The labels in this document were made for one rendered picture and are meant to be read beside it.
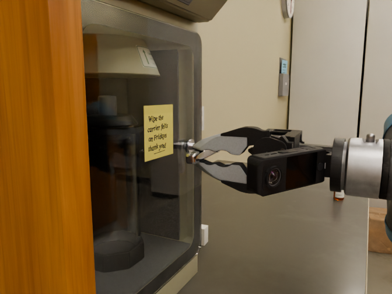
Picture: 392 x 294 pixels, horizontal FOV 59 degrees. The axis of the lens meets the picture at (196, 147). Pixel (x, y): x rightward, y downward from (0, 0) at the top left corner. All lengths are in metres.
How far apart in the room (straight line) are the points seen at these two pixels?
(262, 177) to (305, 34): 3.08
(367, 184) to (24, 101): 0.37
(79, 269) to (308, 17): 3.29
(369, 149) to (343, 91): 2.91
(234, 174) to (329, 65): 2.93
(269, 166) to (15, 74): 0.27
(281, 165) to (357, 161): 0.09
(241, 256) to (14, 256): 0.55
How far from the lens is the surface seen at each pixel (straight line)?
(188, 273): 0.69
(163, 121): 0.51
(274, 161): 0.40
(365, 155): 0.46
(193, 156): 0.50
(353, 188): 0.46
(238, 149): 0.49
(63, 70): 0.26
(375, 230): 3.18
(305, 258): 0.81
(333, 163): 0.46
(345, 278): 0.76
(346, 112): 3.37
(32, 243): 0.30
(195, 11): 0.57
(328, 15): 3.44
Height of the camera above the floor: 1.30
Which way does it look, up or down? 9 degrees down
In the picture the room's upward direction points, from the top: straight up
